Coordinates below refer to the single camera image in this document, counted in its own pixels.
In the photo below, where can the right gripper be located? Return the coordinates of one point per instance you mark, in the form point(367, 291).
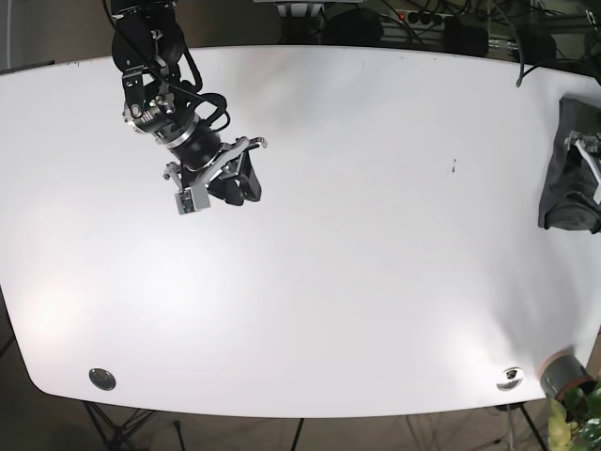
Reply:
point(207, 167)

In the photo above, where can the grey plant pot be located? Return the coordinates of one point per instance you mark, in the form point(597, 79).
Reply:
point(563, 371)

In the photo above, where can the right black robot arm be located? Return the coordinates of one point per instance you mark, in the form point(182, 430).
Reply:
point(164, 97)

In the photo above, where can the green plant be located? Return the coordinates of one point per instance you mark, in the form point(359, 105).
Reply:
point(574, 421)

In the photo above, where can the right metal table grommet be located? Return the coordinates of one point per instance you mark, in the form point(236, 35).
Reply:
point(510, 379)

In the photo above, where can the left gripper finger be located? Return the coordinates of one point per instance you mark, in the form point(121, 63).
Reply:
point(588, 146)

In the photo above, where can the left metal table grommet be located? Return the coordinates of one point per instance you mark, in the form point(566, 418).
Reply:
point(102, 379)

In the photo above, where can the dark grey T-shirt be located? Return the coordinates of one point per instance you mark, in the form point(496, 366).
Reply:
point(567, 197)

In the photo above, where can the metal table grommet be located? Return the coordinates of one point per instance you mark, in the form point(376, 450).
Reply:
point(102, 379)
point(510, 379)

